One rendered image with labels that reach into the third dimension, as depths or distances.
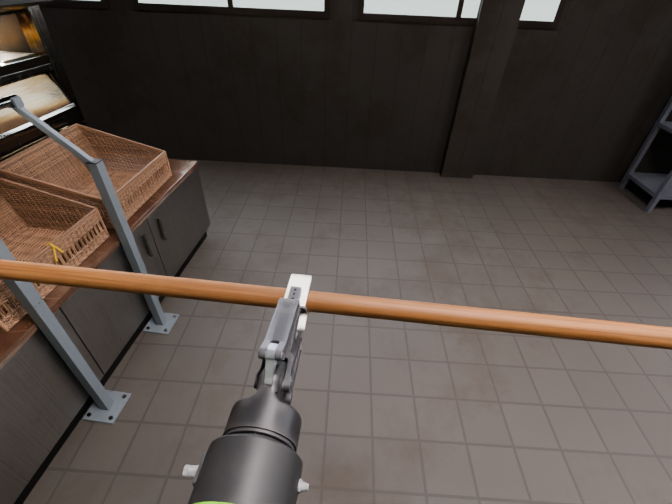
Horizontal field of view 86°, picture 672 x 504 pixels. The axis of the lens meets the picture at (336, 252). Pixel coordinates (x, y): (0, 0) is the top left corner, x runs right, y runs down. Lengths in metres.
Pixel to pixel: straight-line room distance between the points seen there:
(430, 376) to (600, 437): 0.74
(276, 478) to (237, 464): 0.03
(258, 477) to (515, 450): 1.60
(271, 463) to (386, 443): 1.38
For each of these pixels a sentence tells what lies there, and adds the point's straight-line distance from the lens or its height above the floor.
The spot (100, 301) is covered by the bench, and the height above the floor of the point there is 0.41.
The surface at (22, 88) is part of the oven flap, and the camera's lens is 2.35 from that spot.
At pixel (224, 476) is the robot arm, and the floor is 1.24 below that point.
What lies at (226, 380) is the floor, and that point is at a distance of 1.89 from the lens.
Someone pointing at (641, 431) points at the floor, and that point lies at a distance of 2.23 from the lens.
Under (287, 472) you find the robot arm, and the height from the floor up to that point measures 1.22.
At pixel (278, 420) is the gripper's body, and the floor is 1.23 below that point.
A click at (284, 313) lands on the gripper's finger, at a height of 1.25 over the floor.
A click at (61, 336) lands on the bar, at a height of 0.50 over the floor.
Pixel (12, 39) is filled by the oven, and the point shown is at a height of 1.23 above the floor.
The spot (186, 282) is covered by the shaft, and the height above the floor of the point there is 1.21.
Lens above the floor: 1.57
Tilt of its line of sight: 39 degrees down
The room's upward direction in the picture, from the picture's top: 2 degrees clockwise
